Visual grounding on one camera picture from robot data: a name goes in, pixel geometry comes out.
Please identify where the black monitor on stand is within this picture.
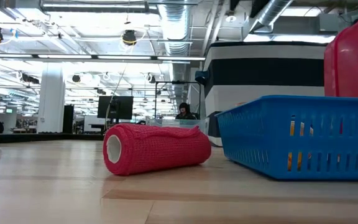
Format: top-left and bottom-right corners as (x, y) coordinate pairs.
(97, 95), (134, 124)

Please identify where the clear plastic container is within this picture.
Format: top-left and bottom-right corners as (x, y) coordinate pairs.
(145, 116), (210, 135)

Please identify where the white building column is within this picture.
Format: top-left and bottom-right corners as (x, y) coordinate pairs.
(37, 63), (67, 134)

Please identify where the black hanging ceiling camera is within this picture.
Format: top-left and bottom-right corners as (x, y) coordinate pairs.
(122, 29), (138, 47)

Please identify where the red bandage roll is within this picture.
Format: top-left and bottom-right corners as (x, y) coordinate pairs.
(103, 123), (213, 177)

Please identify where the person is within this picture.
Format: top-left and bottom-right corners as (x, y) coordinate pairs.
(175, 102), (198, 121)

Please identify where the navy white striped fabric bin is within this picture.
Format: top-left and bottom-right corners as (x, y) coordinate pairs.
(194, 41), (326, 147)

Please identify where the red plastic case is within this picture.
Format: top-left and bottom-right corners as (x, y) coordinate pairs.
(323, 14), (358, 99)

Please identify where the tall black cabinet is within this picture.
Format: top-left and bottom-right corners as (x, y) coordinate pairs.
(62, 105), (75, 134)

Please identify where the black metal table frame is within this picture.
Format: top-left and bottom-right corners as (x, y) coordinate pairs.
(0, 133), (105, 144)

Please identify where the blue plastic slotted basket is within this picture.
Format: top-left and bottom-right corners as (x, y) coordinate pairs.
(215, 95), (358, 182)

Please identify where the black metal rack frame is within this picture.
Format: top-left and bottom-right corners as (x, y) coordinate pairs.
(154, 80), (202, 121)

